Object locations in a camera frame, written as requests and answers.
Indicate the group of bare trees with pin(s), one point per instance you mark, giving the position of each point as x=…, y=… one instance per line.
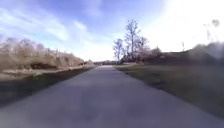
x=131, y=43

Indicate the grey asphalt path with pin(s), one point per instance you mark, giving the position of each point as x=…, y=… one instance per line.
x=103, y=100

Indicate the grass field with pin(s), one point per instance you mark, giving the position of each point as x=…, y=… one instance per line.
x=180, y=81

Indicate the dark hedge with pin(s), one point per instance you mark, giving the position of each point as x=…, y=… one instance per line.
x=186, y=56

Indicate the row of bare bushes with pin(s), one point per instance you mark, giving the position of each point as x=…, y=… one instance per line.
x=36, y=56

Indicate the grass verge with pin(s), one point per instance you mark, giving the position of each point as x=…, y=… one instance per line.
x=33, y=81

